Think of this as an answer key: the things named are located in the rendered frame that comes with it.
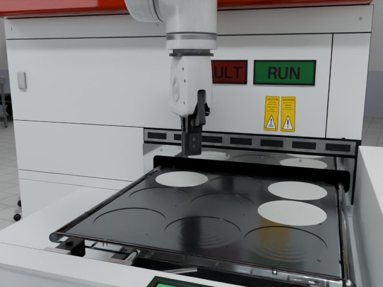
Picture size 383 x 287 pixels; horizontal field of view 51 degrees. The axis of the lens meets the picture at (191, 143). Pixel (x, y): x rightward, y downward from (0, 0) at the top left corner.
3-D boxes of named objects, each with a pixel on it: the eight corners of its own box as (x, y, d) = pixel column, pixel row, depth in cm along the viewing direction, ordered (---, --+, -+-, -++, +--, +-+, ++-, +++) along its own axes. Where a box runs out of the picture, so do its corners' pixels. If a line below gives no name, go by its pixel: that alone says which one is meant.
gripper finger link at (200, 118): (192, 74, 65) (184, 95, 69) (203, 114, 61) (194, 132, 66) (199, 74, 65) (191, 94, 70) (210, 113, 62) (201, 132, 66)
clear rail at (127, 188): (158, 169, 86) (158, 163, 86) (164, 170, 86) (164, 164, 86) (47, 244, 52) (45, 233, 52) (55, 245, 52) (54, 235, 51)
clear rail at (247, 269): (53, 239, 53) (52, 229, 53) (355, 290, 42) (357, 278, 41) (47, 244, 52) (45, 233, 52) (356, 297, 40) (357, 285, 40)
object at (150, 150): (146, 181, 92) (145, 141, 90) (350, 203, 78) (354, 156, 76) (143, 184, 90) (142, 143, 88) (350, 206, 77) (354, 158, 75)
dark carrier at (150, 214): (163, 169, 85) (163, 167, 85) (334, 185, 74) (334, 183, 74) (64, 236, 53) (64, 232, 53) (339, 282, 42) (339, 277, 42)
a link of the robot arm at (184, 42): (159, 35, 69) (159, 53, 69) (174, 32, 61) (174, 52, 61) (204, 36, 71) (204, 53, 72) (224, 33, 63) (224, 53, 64)
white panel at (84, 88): (25, 176, 106) (11, 19, 98) (354, 213, 80) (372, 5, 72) (16, 179, 103) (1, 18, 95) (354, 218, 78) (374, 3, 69)
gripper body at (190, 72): (161, 48, 70) (162, 111, 72) (179, 46, 60) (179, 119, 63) (202, 48, 72) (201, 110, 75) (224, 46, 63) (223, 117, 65)
